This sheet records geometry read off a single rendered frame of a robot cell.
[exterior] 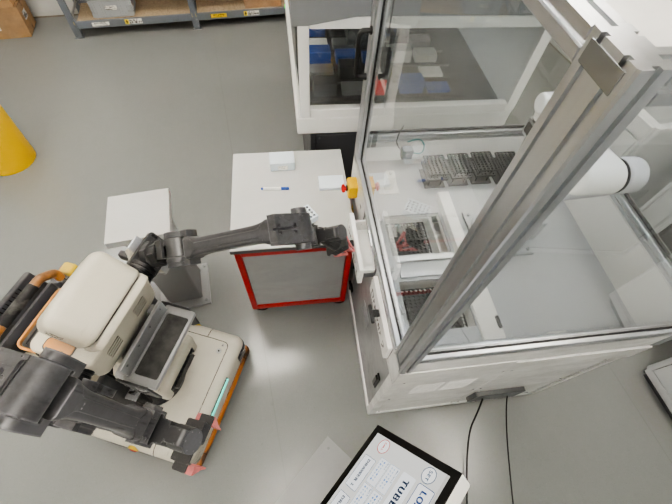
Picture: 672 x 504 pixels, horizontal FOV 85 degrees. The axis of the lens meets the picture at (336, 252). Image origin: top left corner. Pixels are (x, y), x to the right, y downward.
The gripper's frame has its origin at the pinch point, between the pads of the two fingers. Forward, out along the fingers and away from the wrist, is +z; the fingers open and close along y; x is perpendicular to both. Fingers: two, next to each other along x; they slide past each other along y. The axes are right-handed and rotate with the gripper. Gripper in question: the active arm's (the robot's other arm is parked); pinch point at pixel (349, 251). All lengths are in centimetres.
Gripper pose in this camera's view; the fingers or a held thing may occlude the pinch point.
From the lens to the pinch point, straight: 151.1
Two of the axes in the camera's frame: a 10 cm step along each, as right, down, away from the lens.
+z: 6.4, 3.5, 6.9
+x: -1.3, -8.3, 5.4
